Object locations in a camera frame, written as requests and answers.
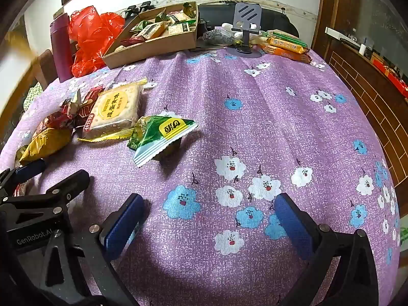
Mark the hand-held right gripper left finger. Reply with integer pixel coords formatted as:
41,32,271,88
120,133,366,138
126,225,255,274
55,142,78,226
19,194,145,306

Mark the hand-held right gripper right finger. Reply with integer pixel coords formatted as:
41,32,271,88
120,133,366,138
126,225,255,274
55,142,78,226
273,193,380,306

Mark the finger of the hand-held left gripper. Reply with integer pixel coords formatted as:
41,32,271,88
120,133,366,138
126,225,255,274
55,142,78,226
0,170,90,214
0,159,46,198

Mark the dark red gold-print packet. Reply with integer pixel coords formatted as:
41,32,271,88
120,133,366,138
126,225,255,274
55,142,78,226
41,108,80,131

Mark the clear yellow-ended cracker packet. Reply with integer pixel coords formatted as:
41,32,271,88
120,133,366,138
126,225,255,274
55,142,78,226
77,78,148,143

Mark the brown cardboard box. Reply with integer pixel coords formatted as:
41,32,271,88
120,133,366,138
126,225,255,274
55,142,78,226
102,2,200,70

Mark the golden yellow packet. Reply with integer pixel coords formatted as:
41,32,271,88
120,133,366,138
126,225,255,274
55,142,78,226
19,127,72,163

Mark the green patterned cushion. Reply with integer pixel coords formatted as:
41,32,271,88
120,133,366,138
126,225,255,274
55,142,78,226
24,83,43,109

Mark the gold foil candy wrapper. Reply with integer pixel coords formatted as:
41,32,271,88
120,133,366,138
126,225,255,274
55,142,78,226
62,89,84,115

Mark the dark red bar packet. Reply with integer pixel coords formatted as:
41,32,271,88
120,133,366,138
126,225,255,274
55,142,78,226
78,86,106,131

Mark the green snack packet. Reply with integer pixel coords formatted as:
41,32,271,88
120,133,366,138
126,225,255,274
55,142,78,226
127,115,196,168

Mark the purple floral tablecloth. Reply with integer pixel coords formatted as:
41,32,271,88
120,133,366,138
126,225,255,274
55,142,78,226
0,49,400,306

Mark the purple thermos bottle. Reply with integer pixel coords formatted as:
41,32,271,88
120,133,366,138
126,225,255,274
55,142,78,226
50,13,74,83

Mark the brown wooden cabinet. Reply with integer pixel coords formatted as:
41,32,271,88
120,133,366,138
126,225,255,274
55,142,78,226
311,0,408,217

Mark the red plastic bag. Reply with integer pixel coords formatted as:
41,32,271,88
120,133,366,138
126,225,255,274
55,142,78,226
68,5,125,78

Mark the orange cracker packet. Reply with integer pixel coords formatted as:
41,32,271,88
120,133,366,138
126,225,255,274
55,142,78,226
266,37,310,55
263,45,312,64

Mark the pile of assorted food packets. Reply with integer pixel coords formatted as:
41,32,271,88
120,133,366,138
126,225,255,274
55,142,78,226
116,3,197,52

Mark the row of red boxes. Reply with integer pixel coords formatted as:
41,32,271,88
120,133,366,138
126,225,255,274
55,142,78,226
371,53,408,99

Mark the yellow green cracker packet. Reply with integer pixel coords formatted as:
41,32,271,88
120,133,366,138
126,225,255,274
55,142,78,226
268,29,308,47

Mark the white flat box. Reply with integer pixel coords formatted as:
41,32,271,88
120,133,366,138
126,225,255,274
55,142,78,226
325,27,361,43

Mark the grey striped pouch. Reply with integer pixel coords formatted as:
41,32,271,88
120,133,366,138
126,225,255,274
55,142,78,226
202,29,236,47

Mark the black bag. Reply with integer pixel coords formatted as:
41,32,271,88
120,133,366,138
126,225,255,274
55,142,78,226
198,2,300,39

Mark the white plush toy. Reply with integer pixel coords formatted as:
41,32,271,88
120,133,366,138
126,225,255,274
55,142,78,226
221,22,270,46

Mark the grey phone stand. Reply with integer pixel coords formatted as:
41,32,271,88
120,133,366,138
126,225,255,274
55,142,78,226
226,3,264,58

